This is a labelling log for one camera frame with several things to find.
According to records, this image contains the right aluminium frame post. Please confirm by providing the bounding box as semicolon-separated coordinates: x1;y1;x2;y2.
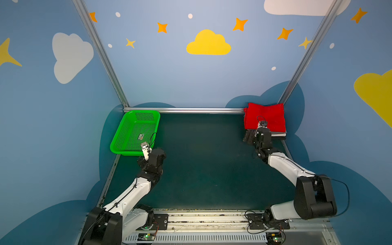
278;0;344;104

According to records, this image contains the aluminium frame post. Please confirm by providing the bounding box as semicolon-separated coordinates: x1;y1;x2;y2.
278;0;344;104
72;0;129;113

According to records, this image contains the rear aluminium frame bar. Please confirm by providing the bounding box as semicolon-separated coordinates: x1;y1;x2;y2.
123;107;245;114

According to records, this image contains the left green circuit board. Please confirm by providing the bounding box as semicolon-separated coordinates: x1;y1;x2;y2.
137;233;155;242

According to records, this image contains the folded white t shirt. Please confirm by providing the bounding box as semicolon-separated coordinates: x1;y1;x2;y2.
272;132;286;137

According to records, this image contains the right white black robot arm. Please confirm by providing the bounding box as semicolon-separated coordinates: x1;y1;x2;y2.
244;127;337;228

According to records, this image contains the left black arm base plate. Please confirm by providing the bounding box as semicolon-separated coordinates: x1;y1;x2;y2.
137;214;168;231

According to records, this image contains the right green circuit board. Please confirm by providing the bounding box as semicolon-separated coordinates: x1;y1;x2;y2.
266;233;284;245

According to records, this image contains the green circuit board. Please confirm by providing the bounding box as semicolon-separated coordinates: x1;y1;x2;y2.
266;233;284;245
137;233;155;242

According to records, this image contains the red t shirt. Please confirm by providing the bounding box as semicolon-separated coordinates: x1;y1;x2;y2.
244;103;286;133

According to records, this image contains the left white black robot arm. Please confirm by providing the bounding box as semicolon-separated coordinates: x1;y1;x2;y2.
78;149;166;245

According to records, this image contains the green plastic mesh basket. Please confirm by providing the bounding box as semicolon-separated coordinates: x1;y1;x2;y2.
110;110;161;156

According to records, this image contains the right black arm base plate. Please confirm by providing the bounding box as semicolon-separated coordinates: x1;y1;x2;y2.
245;213;290;230

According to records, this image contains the left aluminium frame post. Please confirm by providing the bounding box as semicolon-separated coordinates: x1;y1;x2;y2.
72;0;129;113

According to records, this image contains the folded black t shirt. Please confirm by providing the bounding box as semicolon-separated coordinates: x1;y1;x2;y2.
272;136;286;140

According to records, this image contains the aluminium mounting rail bench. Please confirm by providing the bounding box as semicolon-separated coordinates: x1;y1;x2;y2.
121;209;340;245

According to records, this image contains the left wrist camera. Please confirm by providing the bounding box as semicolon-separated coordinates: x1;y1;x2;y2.
141;142;152;161

